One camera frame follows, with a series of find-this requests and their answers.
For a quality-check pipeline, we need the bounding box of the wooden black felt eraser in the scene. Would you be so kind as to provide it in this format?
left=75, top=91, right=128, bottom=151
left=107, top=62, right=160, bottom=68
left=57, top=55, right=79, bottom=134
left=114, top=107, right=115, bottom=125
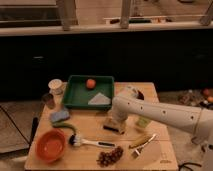
left=103, top=118, right=126, bottom=134

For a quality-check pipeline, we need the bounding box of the red bowl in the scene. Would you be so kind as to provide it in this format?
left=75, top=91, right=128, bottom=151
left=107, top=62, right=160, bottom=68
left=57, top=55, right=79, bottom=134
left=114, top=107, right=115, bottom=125
left=35, top=129, right=66, bottom=163

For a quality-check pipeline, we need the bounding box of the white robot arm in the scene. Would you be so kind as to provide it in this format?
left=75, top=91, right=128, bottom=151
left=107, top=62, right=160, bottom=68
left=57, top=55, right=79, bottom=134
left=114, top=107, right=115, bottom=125
left=111, top=86, right=213, bottom=144

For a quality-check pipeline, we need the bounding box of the light green cup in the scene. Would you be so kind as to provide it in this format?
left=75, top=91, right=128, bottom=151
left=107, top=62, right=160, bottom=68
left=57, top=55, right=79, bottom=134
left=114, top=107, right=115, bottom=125
left=136, top=116, right=151, bottom=128

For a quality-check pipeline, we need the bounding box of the grey triangular cloth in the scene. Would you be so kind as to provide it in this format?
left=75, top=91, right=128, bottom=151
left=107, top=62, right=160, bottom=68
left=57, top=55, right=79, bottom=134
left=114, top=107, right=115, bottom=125
left=88, top=93, right=111, bottom=105

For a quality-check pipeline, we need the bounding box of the yellow corn cob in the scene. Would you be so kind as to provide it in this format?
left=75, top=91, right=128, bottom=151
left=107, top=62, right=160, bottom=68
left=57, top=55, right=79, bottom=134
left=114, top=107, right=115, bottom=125
left=129, top=135, right=151, bottom=149

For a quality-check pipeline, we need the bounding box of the orange fruit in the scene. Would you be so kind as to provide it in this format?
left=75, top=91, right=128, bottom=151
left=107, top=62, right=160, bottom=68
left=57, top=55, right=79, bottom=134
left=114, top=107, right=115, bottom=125
left=86, top=79, right=96, bottom=89

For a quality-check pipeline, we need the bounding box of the bunch of red grapes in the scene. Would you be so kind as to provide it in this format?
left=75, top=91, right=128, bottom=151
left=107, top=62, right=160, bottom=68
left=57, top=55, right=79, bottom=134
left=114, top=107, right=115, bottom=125
left=97, top=146, right=124, bottom=167

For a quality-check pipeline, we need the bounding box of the green plastic tray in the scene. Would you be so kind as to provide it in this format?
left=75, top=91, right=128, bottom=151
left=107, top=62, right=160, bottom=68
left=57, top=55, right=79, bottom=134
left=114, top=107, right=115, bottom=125
left=62, top=75, right=114, bottom=110

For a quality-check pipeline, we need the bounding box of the white dish brush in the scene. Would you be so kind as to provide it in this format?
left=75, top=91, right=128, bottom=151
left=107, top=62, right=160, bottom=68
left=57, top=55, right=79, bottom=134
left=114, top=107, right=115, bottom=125
left=69, top=134, right=114, bottom=147

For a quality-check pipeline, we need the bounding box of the blue sponge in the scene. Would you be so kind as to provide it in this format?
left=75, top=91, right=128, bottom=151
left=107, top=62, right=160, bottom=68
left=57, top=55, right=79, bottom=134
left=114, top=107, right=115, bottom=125
left=50, top=110, right=70, bottom=123

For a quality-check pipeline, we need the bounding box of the white paper cup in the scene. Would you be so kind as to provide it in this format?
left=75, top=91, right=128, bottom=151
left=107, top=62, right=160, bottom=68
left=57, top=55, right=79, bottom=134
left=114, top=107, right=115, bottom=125
left=48, top=79, right=63, bottom=95

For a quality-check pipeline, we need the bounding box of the dark metal can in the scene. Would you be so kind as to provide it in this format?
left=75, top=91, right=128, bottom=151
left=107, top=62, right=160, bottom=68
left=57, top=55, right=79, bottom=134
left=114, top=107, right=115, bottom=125
left=42, top=93, right=55, bottom=109

